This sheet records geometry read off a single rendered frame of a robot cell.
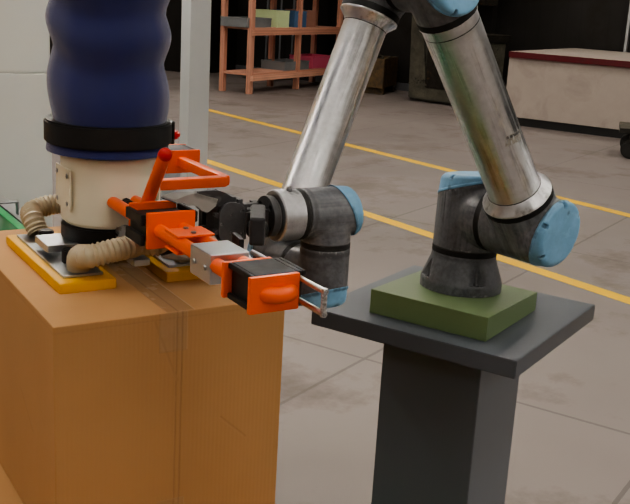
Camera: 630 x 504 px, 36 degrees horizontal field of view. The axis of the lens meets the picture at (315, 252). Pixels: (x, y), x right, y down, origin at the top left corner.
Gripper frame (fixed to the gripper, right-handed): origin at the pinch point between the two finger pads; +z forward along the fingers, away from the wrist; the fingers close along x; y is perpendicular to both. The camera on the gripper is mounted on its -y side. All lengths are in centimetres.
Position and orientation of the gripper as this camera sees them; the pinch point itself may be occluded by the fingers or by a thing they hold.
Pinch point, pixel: (168, 227)
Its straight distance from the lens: 158.3
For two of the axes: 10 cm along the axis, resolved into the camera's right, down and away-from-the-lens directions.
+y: -5.2, -2.5, 8.2
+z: -8.5, 0.9, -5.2
